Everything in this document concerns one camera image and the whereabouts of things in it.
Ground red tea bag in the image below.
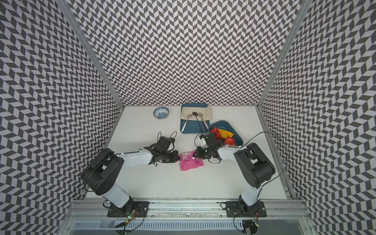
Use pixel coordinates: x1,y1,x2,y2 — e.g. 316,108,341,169
210,127,223,141
224,137,237,146

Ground yellow tea bag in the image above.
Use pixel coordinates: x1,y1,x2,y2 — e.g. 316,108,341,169
218,129,234,139

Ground pink tea bag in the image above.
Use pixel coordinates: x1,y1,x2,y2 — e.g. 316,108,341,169
180,159,204,171
179,150,196,162

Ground teal storage box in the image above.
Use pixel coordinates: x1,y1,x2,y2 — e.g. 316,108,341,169
209,120,244,146

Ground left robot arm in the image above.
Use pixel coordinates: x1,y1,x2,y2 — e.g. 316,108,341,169
80,136,180,209

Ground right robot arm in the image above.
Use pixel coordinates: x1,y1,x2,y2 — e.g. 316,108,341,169
193,133,276,216

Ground teal flat tray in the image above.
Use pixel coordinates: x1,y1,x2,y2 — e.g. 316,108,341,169
180,103,208,134

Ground beige folded cloth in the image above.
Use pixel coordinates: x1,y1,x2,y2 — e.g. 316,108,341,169
180,106,212,121

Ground dark metal spoon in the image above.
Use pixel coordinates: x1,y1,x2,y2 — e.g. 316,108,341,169
192,112,203,133

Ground blue white porcelain bowl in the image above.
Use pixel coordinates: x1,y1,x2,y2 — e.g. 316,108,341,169
153,107,169,120

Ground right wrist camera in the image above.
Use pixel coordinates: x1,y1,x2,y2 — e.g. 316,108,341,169
199,135,207,147

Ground pink handled gold spoon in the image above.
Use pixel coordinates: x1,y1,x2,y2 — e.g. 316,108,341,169
198,113,209,131

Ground white handled spoon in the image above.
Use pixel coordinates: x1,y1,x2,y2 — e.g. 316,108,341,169
181,114,192,132

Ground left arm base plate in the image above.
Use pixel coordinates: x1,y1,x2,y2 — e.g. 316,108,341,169
107,201,150,218

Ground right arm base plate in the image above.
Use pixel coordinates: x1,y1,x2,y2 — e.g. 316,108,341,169
225,201,267,218

